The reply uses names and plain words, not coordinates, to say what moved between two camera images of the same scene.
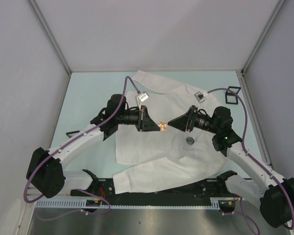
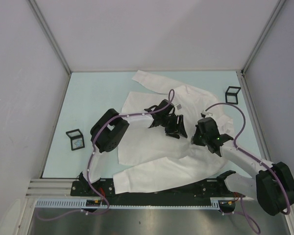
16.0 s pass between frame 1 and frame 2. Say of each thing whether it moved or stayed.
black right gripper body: moved
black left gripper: moved
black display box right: stayed
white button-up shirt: stayed
